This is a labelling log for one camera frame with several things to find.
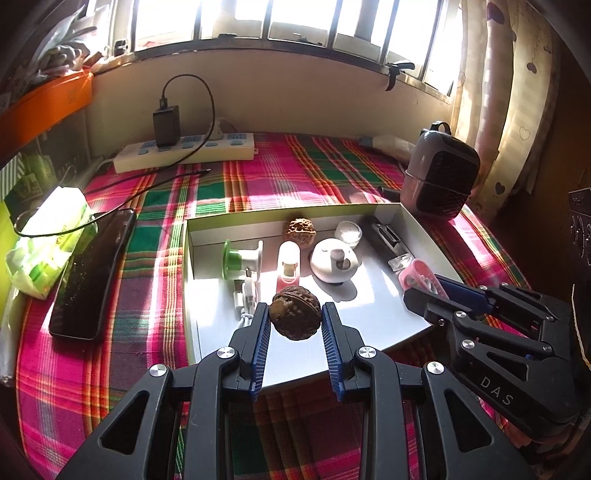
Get heart print curtain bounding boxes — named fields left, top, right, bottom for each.
left=455, top=0, right=561, bottom=217

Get orange box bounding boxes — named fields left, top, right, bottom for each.
left=0, top=69, right=93, bottom=158

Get plastic bag clutter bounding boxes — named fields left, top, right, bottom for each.
left=32, top=9, right=116, bottom=79

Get light brown walnut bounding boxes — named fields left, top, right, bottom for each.
left=283, top=218, right=318, bottom=243

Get black charging cable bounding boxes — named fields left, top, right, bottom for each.
left=14, top=74, right=216, bottom=238

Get white usb cable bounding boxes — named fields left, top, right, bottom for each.
left=231, top=270, right=262, bottom=328

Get grey white mouse-shaped gadget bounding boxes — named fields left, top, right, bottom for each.
left=309, top=237, right=358, bottom=284

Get pink clip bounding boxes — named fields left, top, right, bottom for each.
left=277, top=242, right=301, bottom=287
left=398, top=259, right=451, bottom=301

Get black charger adapter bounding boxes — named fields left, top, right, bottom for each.
left=153, top=105, right=181, bottom=148

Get dark wooden cabinet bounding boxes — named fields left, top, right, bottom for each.
left=489, top=46, right=591, bottom=305

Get green tissue pack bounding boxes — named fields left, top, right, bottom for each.
left=6, top=185, right=99, bottom=298

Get dark brown walnut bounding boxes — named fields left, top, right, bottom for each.
left=269, top=285, right=321, bottom=341

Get black smartphone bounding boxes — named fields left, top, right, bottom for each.
left=48, top=208, right=138, bottom=341

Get black clear-tipped device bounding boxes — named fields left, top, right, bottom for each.
left=362, top=216, right=414, bottom=273

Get white sheet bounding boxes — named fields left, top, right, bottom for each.
left=0, top=295, right=21, bottom=386

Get window with metal bars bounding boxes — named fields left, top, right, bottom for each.
left=111, top=0, right=462, bottom=93

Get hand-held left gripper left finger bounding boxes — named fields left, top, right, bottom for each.
left=55, top=302, right=272, bottom=480

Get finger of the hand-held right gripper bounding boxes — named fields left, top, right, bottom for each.
left=434, top=274, right=559, bottom=333
left=403, top=288, right=555, bottom=360

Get small grey heater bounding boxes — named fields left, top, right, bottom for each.
left=399, top=121, right=481, bottom=222

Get green white knob stand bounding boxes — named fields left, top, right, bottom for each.
left=222, top=239, right=264, bottom=281

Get green white striped box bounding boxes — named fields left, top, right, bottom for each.
left=0, top=154, right=24, bottom=178

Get black window handle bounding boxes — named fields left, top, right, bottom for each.
left=385, top=61, right=415, bottom=92

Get yellow-green box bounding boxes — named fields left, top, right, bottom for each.
left=0, top=200, right=12, bottom=296

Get white round jar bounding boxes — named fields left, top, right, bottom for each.
left=335, top=220, right=363, bottom=247

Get white power strip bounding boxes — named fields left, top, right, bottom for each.
left=113, top=132, right=256, bottom=174

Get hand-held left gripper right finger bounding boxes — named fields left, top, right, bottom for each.
left=321, top=302, right=522, bottom=480

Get white blue tube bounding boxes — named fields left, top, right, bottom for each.
left=359, top=134, right=416, bottom=160

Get green printed carton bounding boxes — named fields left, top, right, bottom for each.
left=2, top=154, right=58, bottom=201

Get cardboard box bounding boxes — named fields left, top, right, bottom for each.
left=182, top=203, right=465, bottom=393

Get plaid tablecloth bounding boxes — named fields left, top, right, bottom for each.
left=16, top=131, right=532, bottom=480

